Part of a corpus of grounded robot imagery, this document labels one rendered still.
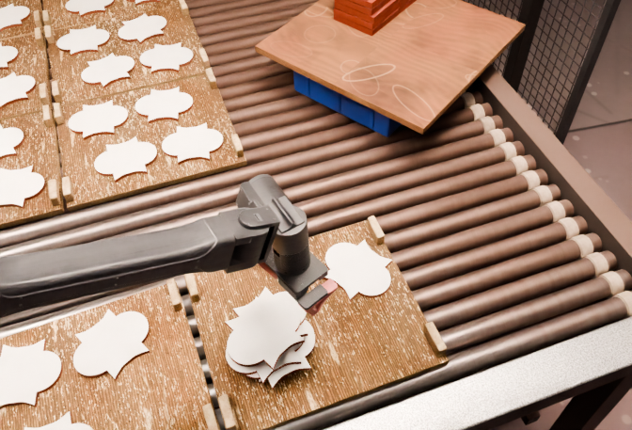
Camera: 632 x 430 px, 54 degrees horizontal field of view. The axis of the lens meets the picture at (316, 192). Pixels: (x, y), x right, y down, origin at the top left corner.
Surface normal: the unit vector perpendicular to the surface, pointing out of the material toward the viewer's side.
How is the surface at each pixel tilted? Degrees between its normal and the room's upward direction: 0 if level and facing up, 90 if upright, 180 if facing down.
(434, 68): 0
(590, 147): 0
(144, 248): 21
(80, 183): 0
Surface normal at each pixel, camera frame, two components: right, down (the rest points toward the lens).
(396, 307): -0.01, -0.65
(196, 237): 0.19, -0.70
